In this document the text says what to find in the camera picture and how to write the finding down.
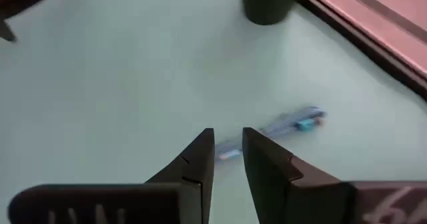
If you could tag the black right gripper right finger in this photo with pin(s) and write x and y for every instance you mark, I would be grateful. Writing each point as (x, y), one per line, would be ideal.
(300, 197)

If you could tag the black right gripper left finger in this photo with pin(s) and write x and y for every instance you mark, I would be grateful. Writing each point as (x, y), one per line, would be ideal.
(133, 204)

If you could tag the green potted plant black pot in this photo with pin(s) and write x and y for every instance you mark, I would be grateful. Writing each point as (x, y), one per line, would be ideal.
(267, 0)

